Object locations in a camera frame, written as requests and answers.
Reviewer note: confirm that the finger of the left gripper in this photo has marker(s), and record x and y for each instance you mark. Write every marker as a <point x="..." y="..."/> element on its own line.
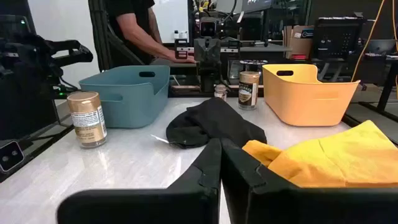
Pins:
<point x="211" y="82"/>
<point x="204" y="82"/>

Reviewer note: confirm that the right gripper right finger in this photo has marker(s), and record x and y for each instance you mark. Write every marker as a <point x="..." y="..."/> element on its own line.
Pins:
<point x="280" y="208"/>

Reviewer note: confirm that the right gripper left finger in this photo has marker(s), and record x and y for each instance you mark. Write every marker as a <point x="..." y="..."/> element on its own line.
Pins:
<point x="186" y="205"/>

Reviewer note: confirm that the teal plastic bin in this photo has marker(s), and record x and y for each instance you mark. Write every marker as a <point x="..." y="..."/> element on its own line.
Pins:
<point x="133" y="105"/>

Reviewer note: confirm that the large gold-lidded sesame jar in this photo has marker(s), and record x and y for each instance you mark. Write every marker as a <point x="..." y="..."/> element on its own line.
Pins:
<point x="88" y="124"/>

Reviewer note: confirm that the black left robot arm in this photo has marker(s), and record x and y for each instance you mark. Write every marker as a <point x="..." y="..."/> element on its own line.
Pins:
<point x="228" y="31"/>

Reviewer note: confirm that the small clear spice jar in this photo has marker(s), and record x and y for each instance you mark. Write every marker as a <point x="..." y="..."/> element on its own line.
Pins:
<point x="220" y="93"/>

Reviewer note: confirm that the person's hand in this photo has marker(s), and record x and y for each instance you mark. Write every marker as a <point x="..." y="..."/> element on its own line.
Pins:
<point x="183" y="57"/>

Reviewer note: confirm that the gold-lidded brown label jar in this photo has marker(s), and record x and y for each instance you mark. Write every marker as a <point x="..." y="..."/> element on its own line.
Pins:
<point x="248" y="93"/>

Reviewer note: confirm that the black cloth napkin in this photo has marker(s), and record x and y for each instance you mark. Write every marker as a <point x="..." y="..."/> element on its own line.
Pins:
<point x="211" y="124"/>

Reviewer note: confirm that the white handwritten label tag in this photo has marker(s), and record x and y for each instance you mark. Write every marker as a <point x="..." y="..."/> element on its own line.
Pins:
<point x="160" y="139"/>

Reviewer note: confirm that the person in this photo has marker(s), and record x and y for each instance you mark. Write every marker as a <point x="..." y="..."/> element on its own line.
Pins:
<point x="133" y="18"/>

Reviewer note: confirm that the yellow cloth napkin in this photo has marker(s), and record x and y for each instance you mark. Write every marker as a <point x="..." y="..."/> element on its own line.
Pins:
<point x="342" y="155"/>

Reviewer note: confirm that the cardboard box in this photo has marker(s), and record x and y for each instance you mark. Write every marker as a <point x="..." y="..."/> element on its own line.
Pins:
<point x="298" y="43"/>

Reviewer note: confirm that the yellow plastic bin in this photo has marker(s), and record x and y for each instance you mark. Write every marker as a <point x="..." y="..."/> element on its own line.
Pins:
<point x="311" y="102"/>

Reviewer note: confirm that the black perforated computer case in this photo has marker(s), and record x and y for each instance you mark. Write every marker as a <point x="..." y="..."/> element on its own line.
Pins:
<point x="337" y="37"/>

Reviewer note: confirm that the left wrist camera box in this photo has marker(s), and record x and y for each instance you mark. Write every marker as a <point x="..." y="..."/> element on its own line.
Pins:
<point x="207" y="28"/>

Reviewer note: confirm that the black table side rail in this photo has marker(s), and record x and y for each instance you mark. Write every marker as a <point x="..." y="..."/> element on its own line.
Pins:
<point x="46" y="140"/>

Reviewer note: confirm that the table-level camera box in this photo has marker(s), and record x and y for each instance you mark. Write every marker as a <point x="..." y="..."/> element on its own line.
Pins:
<point x="11" y="155"/>

